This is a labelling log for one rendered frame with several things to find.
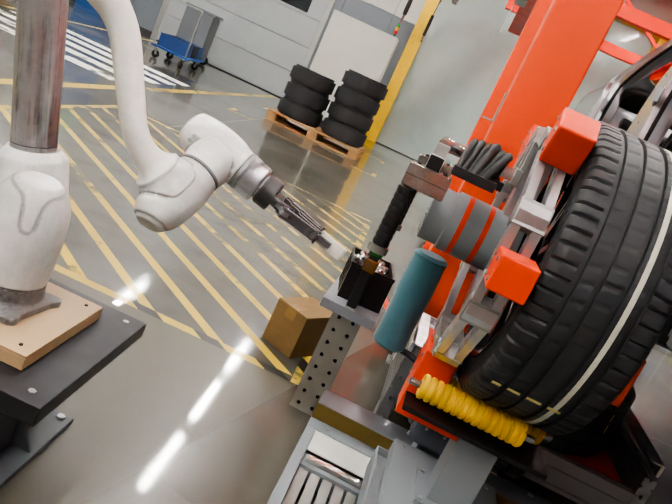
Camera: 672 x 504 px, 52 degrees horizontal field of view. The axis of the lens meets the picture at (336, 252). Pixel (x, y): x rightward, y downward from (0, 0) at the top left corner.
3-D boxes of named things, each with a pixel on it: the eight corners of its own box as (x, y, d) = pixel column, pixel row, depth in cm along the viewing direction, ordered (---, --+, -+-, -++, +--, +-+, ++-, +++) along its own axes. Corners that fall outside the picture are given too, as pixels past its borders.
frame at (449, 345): (456, 397, 136) (594, 141, 123) (426, 382, 137) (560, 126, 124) (457, 320, 189) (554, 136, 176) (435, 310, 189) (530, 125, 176)
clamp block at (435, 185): (441, 202, 137) (453, 178, 136) (400, 183, 138) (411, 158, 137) (442, 200, 142) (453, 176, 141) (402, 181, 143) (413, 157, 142)
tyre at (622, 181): (708, 111, 154) (562, 296, 201) (609, 67, 156) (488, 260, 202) (718, 308, 107) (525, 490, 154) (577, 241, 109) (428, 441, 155)
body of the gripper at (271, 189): (268, 175, 150) (301, 203, 151) (275, 171, 158) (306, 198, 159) (246, 201, 152) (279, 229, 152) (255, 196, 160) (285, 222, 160)
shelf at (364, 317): (371, 331, 201) (376, 322, 200) (318, 305, 202) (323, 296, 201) (386, 295, 242) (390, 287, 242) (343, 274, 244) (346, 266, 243)
